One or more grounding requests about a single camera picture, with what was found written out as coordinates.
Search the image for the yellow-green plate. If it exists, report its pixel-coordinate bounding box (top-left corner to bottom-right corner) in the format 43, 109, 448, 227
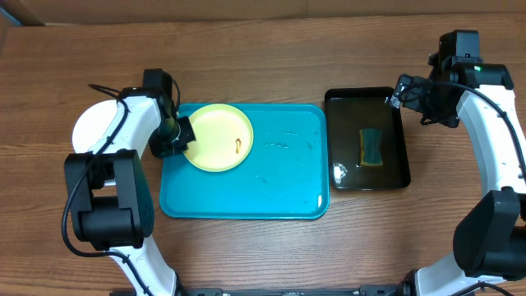
184, 104, 254, 173

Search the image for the green yellow sponge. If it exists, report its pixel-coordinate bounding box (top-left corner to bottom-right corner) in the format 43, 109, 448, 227
359, 128, 383, 166

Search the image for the white plate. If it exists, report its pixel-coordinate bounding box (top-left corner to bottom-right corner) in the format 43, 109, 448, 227
72, 100, 118, 153

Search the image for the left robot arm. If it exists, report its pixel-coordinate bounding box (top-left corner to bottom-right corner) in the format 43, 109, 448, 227
61, 68, 196, 295

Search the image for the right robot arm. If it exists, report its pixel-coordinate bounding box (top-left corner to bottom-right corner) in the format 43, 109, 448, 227
390, 30, 525, 296

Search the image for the black water basin tray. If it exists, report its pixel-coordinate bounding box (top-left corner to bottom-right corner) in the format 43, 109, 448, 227
325, 86, 411, 191

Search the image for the teal plastic tray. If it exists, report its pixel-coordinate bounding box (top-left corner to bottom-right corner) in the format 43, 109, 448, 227
159, 104, 330, 220

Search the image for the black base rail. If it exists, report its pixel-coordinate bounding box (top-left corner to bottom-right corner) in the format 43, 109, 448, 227
175, 284, 412, 296

